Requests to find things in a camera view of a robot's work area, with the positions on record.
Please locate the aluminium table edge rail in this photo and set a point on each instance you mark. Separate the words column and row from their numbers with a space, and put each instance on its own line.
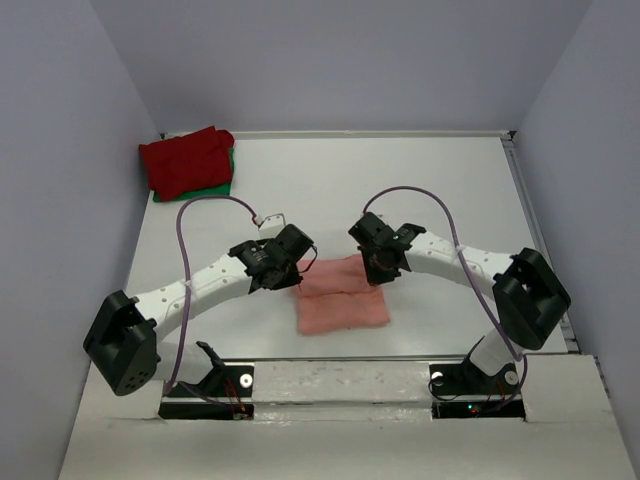
column 509, row 147

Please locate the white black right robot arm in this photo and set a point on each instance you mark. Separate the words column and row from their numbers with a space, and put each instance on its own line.
column 520, row 293

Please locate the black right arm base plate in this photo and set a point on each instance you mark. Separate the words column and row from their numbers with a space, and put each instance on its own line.
column 477, row 397

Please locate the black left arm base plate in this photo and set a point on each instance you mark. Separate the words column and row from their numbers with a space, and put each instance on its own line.
column 226, row 397

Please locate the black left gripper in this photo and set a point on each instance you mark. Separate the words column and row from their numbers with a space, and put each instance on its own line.
column 290, row 280

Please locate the folded dark red t-shirt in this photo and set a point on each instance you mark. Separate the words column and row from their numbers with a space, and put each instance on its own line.
column 191, row 162

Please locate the folded green t-shirt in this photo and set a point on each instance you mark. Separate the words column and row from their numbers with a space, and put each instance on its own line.
column 223, row 189

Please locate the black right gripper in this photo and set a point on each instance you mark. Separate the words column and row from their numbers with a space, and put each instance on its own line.
column 374, row 276

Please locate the salmon pink t-shirt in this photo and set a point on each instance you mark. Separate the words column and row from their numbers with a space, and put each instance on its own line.
column 335, row 295

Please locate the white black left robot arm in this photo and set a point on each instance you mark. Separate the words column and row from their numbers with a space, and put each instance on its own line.
column 126, row 339

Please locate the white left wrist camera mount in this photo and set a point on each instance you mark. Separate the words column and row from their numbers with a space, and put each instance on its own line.
column 271, row 226

